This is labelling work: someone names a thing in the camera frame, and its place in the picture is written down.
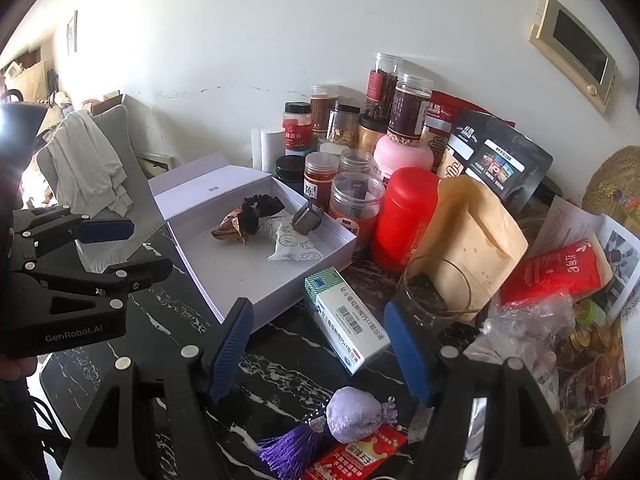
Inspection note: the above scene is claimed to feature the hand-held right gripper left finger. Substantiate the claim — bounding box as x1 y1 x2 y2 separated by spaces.
60 297 255 480

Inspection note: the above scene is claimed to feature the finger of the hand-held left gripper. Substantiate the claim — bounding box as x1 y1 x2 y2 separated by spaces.
14 204 136 252
14 257 173 307

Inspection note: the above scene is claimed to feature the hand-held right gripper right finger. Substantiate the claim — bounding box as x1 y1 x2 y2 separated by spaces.
384 302 581 480

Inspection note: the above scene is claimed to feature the pale lavender box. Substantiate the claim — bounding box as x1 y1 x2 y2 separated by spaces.
148 152 358 336

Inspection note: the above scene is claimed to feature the lavender sachet with purple tassel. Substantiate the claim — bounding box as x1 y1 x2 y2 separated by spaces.
257 387 398 480

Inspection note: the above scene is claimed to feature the brown gold candy packet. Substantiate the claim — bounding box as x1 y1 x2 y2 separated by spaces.
211 212 261 246

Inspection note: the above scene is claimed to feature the white printed packet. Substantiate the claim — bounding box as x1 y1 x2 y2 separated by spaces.
267 217 323 262

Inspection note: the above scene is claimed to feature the red snack packet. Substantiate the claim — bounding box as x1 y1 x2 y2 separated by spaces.
302 425 408 480

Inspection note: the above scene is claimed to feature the dark dotted hair scrunchie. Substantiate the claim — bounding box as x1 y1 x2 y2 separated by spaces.
235 194 286 236

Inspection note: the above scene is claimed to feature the grey binder clip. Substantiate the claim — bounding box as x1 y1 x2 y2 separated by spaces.
291 202 326 236

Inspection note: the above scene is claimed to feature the person's left hand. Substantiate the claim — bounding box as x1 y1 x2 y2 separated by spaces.
0 355 38 386

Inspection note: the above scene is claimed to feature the clear glass mug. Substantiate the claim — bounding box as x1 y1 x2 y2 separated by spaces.
397 255 473 341

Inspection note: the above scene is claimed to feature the white blue medicine box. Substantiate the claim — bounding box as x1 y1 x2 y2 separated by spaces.
304 267 391 376

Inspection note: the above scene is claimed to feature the cardboard box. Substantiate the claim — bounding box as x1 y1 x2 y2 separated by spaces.
137 152 176 173

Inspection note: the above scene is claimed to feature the grey chair with clothes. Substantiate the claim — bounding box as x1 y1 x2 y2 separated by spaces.
35 105 151 211

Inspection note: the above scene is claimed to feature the clear plastic bag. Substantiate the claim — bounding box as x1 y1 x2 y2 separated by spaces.
465 292 576 411

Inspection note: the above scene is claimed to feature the red plastic canister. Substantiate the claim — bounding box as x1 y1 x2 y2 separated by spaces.
370 166 441 273

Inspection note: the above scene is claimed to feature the brown kraft paper pouch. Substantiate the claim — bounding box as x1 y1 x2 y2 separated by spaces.
415 175 530 323

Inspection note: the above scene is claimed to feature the wide clear jar orange label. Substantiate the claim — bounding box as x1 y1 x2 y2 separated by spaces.
328 171 386 241

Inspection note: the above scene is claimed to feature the red foil bag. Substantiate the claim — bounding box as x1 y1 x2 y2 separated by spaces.
500 240 613 306

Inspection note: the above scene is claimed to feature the brown paper bag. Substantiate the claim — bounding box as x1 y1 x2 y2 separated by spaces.
5 60 48 106

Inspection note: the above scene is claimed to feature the white paper roll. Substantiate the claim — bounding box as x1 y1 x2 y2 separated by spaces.
251 127 287 173

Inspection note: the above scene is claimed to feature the black jar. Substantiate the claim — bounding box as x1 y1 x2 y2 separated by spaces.
275 155 307 183

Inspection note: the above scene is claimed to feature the gold-lidded jar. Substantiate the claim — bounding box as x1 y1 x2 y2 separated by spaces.
570 320 623 361

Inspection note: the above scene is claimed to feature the green cap bottle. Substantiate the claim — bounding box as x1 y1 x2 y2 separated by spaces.
580 300 608 328

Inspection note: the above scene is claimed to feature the orange jar with white label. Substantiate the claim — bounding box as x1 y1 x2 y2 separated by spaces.
303 151 341 211

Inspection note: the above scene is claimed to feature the pink lidded jar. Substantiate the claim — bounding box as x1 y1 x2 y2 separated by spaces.
372 134 435 186

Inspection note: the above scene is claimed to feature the small clear plastic jar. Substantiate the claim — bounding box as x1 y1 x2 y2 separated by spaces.
338 148 376 176

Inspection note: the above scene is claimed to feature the white text paper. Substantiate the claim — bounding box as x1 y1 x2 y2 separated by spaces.
530 195 606 261

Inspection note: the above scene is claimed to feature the red-label seasoning jar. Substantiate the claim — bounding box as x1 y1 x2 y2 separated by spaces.
282 101 313 153

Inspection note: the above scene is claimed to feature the black stand-up pouch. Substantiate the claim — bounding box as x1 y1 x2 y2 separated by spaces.
442 107 553 211

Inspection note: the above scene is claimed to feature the black-lidded jar of yellow powder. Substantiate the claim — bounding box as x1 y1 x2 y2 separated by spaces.
357 115 388 156

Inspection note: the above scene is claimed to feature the printed photo sheet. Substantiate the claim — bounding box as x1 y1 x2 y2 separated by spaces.
595 212 640 326

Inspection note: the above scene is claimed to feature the black-lidded jar of pale slices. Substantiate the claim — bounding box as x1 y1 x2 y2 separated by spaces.
327 105 361 153

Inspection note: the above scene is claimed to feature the tall jar of beans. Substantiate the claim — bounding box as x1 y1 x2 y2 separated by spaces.
387 74 433 148

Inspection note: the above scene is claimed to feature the clear jar of brown powder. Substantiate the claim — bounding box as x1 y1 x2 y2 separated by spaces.
310 85 336 133

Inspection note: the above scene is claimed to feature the red stand-up pouch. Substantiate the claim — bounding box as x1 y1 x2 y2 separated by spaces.
422 90 516 171

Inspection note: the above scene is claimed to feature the tall jar of dark dried fruit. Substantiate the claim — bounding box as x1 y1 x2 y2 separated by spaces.
364 52 403 118

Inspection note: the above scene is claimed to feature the woven straw hat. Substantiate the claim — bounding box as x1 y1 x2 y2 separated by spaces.
582 145 640 221

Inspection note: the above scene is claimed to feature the wall intercom panel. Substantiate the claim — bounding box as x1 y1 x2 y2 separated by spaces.
529 0 618 113

